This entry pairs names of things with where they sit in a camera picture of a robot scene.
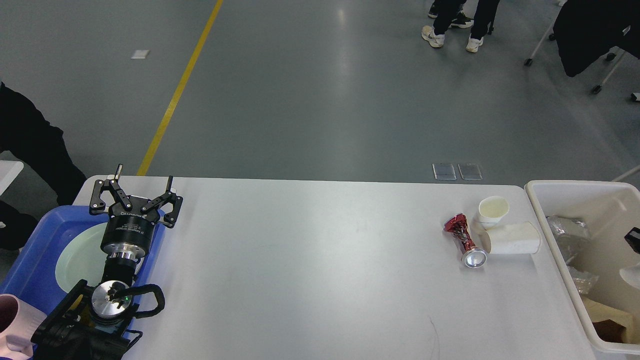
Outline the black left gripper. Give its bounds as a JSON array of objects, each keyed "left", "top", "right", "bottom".
[{"left": 89, "top": 164, "right": 183, "bottom": 261}]

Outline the white foam container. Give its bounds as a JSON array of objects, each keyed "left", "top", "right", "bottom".
[{"left": 619, "top": 263, "right": 640, "bottom": 290}]

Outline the green plate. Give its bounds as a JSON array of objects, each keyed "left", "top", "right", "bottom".
[{"left": 55, "top": 221, "right": 147, "bottom": 293}]

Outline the brown paper bag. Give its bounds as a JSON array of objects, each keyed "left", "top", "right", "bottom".
[{"left": 581, "top": 296, "right": 638, "bottom": 344}]

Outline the white paper cup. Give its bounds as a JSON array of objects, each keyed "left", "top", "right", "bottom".
[
  {"left": 478, "top": 221, "right": 542, "bottom": 255},
  {"left": 471, "top": 195, "right": 510, "bottom": 231}
]

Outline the pink ribbed mug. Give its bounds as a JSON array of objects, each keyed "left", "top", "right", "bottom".
[{"left": 0, "top": 294, "right": 47, "bottom": 360}]

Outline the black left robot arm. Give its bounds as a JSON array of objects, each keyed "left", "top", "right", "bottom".
[{"left": 30, "top": 164, "right": 183, "bottom": 360}]

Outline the white plastic bin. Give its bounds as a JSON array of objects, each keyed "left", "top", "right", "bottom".
[{"left": 525, "top": 180, "right": 640, "bottom": 360}]

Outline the small white side table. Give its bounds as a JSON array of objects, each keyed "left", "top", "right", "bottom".
[{"left": 0, "top": 160, "right": 25, "bottom": 195}]

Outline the red snack wrapper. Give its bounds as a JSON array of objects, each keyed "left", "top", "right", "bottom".
[{"left": 443, "top": 213, "right": 489, "bottom": 269}]

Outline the right floor plate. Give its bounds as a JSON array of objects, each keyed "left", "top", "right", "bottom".
[{"left": 457, "top": 162, "right": 483, "bottom": 181}]

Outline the floor plate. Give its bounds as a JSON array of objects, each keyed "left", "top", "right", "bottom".
[
  {"left": 457, "top": 162, "right": 483, "bottom": 181},
  {"left": 432, "top": 162, "right": 458, "bottom": 182}
]

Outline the left floor plate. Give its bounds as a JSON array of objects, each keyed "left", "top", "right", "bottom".
[{"left": 432, "top": 162, "right": 458, "bottom": 182}]

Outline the chair with black jacket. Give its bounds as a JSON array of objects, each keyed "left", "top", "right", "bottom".
[{"left": 524, "top": 0, "right": 639, "bottom": 95}]

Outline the person in black trousers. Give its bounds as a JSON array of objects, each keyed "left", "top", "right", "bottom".
[{"left": 421, "top": 0, "right": 499, "bottom": 53}]

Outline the person with dark sneakers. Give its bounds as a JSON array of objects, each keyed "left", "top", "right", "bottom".
[{"left": 427, "top": 0, "right": 474, "bottom": 28}]

